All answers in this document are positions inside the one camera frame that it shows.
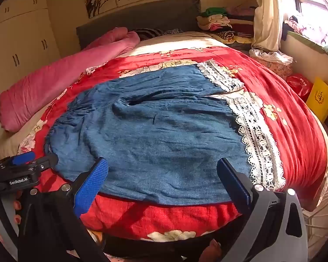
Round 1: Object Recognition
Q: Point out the blue denim pants lace trim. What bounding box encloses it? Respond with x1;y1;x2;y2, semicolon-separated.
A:
44;59;287;206

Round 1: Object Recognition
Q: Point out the yellow box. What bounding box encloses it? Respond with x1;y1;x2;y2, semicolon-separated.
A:
305;77;328;123

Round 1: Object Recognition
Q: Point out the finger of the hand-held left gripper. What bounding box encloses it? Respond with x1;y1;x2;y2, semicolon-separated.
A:
8;151;37;167
30;153;59;173

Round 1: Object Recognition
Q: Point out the pile of folded clothes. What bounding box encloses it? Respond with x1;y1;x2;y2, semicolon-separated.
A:
196;5;259;51

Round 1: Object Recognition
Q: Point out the pink floral cushion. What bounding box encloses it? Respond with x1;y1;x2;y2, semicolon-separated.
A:
250;56;293;81

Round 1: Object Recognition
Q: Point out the red floral blanket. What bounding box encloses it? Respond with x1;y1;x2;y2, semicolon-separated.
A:
18;45;328;242

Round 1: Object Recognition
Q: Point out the cream curtain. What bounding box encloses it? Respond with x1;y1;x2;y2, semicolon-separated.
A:
250;0;296;53

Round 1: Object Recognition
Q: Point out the person's left hand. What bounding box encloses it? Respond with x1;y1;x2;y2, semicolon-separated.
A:
0;191;24;226

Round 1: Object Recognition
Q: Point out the white wire rack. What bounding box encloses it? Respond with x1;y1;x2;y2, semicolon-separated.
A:
301;183;328;252

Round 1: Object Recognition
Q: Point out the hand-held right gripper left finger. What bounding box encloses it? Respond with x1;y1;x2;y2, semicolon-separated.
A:
18;157;110;262

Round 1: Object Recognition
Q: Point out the white crumpled cloth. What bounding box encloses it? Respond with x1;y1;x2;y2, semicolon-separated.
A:
249;48;293;66

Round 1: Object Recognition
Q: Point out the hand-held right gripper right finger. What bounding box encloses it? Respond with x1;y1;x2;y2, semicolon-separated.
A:
217;157;310;262

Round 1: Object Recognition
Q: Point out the cream wardrobe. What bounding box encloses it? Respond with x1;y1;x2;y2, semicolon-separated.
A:
0;0;62;107

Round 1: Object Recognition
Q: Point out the pink quilt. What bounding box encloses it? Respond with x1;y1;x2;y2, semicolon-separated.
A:
0;27;140;133

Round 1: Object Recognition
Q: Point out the grey bed headboard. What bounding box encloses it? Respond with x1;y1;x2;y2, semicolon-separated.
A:
76;0;201;50

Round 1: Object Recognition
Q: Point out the red plastic bag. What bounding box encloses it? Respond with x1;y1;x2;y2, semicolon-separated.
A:
286;73;314;103

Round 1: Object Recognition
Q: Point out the pink floral cloth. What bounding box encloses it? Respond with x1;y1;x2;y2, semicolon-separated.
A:
284;15;328;47

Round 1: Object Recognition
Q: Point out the striped pillow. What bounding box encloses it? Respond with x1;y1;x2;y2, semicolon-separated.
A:
133;28;165;41

